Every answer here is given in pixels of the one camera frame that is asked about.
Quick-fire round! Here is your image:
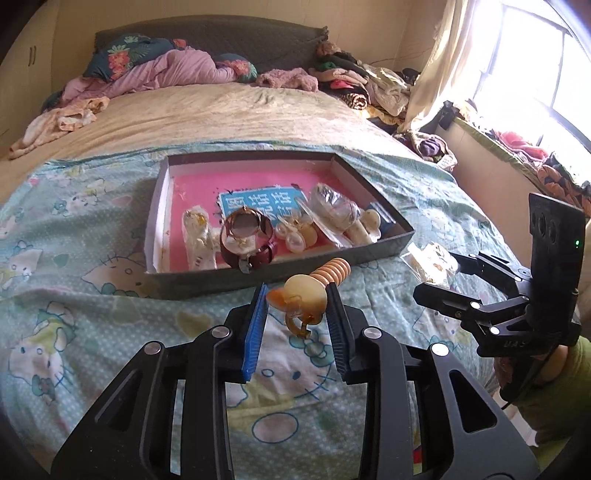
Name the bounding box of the pink quilt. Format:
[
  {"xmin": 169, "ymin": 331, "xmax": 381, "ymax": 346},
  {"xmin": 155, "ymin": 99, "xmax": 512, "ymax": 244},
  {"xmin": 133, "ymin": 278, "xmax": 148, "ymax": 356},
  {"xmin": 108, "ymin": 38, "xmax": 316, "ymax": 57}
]
[{"xmin": 62, "ymin": 46, "xmax": 241, "ymax": 104}]

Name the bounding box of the bagged yellow hair clip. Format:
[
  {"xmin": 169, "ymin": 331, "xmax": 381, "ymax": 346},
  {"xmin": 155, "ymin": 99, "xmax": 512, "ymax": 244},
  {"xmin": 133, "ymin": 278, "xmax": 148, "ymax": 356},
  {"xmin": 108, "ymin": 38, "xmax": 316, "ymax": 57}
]
[{"xmin": 401, "ymin": 242, "xmax": 462, "ymax": 288}]

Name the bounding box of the cream curtain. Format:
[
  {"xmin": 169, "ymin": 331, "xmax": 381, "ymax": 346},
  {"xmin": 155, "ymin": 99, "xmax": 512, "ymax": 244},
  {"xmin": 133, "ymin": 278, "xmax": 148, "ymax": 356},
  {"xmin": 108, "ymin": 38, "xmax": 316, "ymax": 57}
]
[{"xmin": 399, "ymin": 0, "xmax": 509, "ymax": 134}]

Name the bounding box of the window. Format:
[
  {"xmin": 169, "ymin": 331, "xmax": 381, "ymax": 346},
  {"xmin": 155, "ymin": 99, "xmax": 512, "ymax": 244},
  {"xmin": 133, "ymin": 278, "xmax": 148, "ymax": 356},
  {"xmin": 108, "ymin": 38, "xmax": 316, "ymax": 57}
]
[{"xmin": 466, "ymin": 0, "xmax": 591, "ymax": 153}]

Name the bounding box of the floral dark pillow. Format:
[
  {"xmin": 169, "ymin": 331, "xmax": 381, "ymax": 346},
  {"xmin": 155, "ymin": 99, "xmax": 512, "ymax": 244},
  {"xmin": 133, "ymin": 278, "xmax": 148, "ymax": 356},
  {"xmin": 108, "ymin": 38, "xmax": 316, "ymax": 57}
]
[{"xmin": 83, "ymin": 32, "xmax": 257, "ymax": 84}]

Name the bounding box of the pile of mixed clothes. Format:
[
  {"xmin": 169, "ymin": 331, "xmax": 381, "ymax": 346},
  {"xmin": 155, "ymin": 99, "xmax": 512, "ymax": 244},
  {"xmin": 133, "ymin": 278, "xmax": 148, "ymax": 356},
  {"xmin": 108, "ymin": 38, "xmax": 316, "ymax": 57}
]
[{"xmin": 309, "ymin": 41, "xmax": 421, "ymax": 118}]

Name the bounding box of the person's right hand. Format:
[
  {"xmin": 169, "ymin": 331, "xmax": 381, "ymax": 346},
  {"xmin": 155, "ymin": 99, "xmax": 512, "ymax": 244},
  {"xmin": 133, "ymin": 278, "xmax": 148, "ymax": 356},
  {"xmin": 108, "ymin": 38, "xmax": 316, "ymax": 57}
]
[{"xmin": 493, "ymin": 344, "xmax": 573, "ymax": 402}]

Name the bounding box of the cream hair claw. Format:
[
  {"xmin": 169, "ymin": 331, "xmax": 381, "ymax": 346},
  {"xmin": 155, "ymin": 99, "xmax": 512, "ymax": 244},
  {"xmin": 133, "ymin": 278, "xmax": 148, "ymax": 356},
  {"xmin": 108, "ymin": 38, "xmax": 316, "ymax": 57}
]
[{"xmin": 348, "ymin": 210, "xmax": 384, "ymax": 245}]

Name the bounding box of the beige bed sheet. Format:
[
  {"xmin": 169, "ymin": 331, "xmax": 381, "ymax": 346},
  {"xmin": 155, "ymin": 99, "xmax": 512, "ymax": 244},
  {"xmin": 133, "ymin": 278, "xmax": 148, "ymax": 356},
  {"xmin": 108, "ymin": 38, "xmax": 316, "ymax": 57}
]
[{"xmin": 0, "ymin": 80, "xmax": 398, "ymax": 204}]

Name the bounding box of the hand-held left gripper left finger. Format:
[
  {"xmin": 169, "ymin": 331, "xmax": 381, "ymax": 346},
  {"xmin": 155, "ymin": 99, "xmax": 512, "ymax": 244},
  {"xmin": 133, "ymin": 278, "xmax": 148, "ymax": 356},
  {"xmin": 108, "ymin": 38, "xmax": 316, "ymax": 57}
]
[{"xmin": 51, "ymin": 282, "xmax": 269, "ymax": 480}]

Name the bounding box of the bagged gold jewelry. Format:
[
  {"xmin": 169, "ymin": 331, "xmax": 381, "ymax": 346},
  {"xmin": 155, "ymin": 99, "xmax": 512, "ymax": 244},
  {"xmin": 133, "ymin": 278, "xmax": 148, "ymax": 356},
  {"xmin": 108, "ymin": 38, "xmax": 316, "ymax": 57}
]
[{"xmin": 183, "ymin": 209, "xmax": 219, "ymax": 271}]

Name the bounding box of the peach garment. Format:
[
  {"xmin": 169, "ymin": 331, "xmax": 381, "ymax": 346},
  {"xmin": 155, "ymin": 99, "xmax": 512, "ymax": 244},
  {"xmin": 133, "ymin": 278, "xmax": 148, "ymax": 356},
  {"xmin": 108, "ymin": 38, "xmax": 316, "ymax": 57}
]
[{"xmin": 9, "ymin": 96, "xmax": 110, "ymax": 160}]

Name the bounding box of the bagged dark purple hair tie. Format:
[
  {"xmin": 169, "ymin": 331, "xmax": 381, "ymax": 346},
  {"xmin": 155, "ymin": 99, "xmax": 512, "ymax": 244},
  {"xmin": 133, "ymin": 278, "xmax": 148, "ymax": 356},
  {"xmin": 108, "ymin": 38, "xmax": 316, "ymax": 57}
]
[{"xmin": 308, "ymin": 184, "xmax": 363, "ymax": 232}]

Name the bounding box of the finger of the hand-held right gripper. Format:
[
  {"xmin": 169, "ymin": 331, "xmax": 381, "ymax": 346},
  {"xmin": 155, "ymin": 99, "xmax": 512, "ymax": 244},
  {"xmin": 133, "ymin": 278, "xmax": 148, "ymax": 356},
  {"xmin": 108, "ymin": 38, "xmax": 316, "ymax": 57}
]
[
  {"xmin": 413, "ymin": 282, "xmax": 529, "ymax": 342},
  {"xmin": 450, "ymin": 251, "xmax": 532, "ymax": 298}
]

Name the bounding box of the grey padded headboard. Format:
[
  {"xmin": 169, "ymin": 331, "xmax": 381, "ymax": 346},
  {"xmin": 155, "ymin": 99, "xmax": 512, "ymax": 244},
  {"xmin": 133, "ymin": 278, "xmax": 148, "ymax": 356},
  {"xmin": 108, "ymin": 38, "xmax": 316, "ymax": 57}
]
[{"xmin": 95, "ymin": 25, "xmax": 329, "ymax": 77}]

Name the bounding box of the person's right forearm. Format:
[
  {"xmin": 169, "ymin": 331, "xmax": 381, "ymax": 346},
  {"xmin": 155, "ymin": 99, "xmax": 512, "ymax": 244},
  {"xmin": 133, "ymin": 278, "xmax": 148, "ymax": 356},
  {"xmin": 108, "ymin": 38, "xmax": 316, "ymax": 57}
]
[{"xmin": 515, "ymin": 336, "xmax": 591, "ymax": 446}]

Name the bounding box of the brown strap wristwatch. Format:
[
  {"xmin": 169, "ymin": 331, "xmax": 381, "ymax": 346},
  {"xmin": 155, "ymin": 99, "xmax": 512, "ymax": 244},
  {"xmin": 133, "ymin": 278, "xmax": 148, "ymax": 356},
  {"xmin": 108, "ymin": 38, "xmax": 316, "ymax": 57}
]
[{"xmin": 219, "ymin": 207, "xmax": 279, "ymax": 274}]

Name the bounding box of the colourful clothes heap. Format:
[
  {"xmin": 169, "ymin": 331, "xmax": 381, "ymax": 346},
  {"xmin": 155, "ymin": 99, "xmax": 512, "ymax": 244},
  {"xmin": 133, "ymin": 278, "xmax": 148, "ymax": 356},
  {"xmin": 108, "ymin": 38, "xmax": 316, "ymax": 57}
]
[{"xmin": 455, "ymin": 115, "xmax": 591, "ymax": 208}]

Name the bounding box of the beige wardrobe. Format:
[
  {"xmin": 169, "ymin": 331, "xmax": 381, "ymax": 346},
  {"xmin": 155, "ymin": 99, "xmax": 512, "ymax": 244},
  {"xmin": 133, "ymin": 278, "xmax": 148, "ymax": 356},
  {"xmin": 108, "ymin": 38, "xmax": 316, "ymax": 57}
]
[{"xmin": 0, "ymin": 0, "xmax": 61, "ymax": 134}]

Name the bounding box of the cartoon printed blanket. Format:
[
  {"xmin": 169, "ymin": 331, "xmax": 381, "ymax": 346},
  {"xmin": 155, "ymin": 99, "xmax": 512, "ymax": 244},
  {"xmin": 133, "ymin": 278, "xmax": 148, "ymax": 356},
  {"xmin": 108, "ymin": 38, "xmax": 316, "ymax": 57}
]
[{"xmin": 0, "ymin": 145, "xmax": 522, "ymax": 480}]

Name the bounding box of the small dark blue box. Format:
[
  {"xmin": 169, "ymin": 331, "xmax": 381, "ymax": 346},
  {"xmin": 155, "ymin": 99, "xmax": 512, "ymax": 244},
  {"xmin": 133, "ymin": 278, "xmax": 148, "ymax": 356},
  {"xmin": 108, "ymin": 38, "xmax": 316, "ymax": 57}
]
[{"xmin": 369, "ymin": 202, "xmax": 400, "ymax": 229}]

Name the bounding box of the pink fluffy garment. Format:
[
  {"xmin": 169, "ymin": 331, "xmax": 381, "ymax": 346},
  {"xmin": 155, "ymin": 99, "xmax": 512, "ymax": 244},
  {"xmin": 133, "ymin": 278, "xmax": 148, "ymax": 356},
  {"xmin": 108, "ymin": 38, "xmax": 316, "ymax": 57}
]
[{"xmin": 256, "ymin": 68, "xmax": 319, "ymax": 92}]

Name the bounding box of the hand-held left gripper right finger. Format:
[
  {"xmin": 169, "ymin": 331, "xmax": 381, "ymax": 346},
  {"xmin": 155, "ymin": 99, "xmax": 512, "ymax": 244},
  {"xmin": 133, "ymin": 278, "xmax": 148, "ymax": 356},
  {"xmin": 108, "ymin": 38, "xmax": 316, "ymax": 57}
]
[{"xmin": 325, "ymin": 282, "xmax": 541, "ymax": 480}]

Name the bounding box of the pearl flower hair clip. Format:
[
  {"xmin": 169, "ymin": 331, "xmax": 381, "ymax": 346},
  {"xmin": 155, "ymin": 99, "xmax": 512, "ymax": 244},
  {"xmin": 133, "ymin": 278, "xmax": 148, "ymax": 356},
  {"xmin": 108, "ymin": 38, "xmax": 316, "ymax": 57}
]
[{"xmin": 276, "ymin": 217, "xmax": 319, "ymax": 254}]

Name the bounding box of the grey cardboard box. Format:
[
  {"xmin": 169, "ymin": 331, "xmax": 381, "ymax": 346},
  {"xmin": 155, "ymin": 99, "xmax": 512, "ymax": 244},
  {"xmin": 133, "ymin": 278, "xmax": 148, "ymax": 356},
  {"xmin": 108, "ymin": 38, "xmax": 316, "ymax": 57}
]
[{"xmin": 145, "ymin": 152, "xmax": 415, "ymax": 301}]

